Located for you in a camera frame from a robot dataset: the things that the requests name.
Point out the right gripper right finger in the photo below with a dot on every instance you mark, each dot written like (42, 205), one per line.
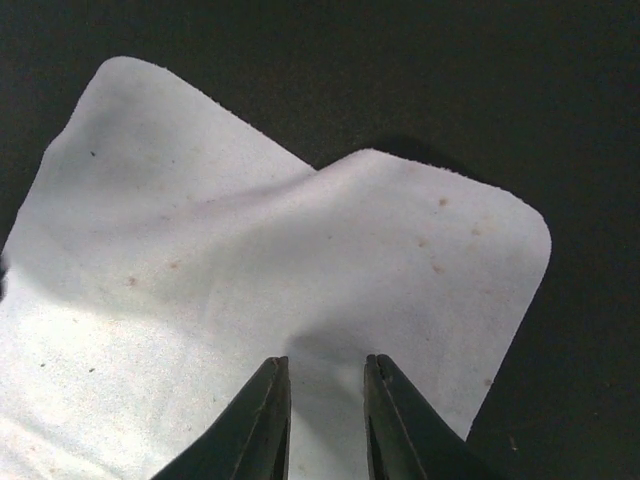
(406, 437)

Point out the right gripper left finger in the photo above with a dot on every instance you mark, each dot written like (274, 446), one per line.
(250, 438)

